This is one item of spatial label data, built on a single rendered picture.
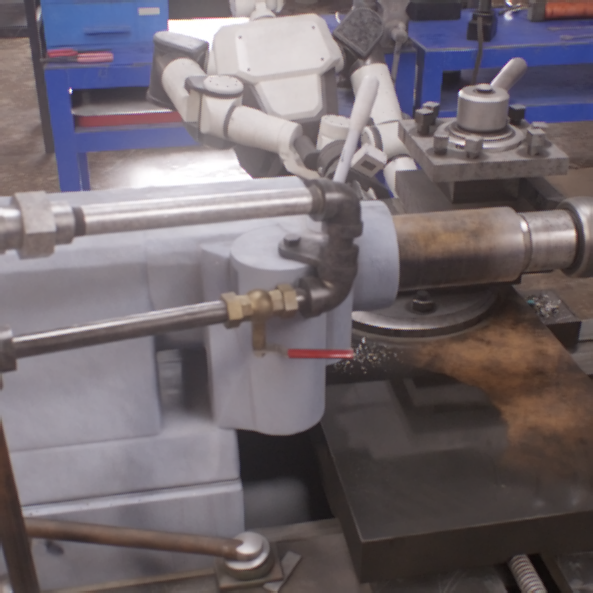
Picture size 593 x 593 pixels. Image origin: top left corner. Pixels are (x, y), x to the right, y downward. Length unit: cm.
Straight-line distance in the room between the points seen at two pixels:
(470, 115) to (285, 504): 53
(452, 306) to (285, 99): 91
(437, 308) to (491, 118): 24
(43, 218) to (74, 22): 218
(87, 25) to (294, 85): 98
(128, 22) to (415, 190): 174
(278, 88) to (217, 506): 123
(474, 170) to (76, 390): 52
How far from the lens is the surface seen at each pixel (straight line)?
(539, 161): 109
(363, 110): 83
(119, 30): 276
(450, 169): 106
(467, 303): 114
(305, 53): 198
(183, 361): 95
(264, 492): 117
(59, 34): 278
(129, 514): 86
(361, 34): 209
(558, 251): 96
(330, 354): 75
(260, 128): 171
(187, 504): 86
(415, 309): 111
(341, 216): 72
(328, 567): 87
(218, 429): 85
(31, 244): 61
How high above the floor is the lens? 150
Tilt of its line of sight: 29 degrees down
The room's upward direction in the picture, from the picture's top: straight up
